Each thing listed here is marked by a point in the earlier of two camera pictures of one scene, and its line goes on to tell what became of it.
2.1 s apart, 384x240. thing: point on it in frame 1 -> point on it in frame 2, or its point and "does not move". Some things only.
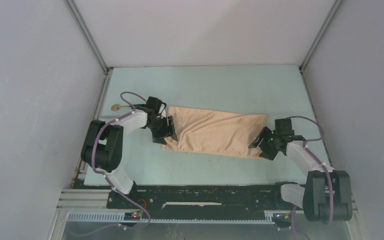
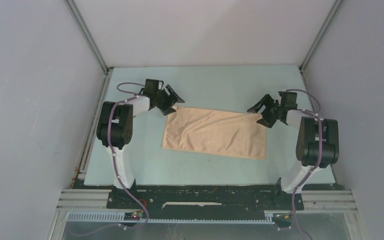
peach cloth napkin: (215, 131) does not move
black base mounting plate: (202, 198) does not move
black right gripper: (267, 153) -> (267, 100)
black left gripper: (168, 131) -> (166, 109)
